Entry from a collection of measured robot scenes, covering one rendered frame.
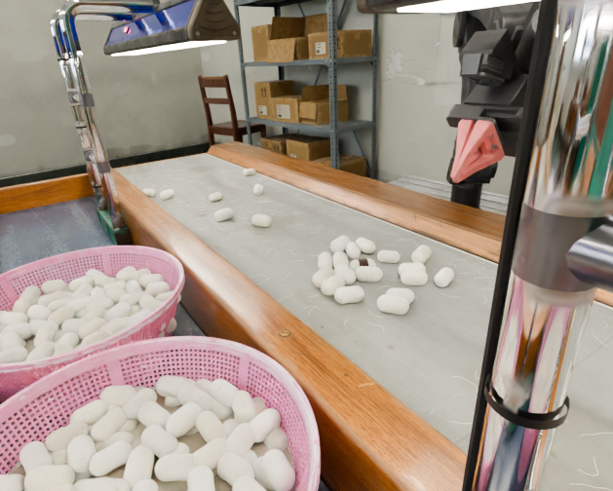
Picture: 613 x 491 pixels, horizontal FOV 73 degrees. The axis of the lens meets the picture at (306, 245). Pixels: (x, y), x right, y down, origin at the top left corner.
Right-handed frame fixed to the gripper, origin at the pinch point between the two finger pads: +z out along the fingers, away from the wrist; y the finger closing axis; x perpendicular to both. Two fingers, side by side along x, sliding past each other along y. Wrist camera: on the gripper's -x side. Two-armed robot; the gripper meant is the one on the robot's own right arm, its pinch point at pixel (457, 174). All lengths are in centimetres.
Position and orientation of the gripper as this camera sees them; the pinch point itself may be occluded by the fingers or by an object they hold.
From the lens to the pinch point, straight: 59.3
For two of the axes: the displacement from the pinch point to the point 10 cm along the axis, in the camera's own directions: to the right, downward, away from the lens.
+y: 5.9, 3.0, -7.5
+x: 5.6, 5.2, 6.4
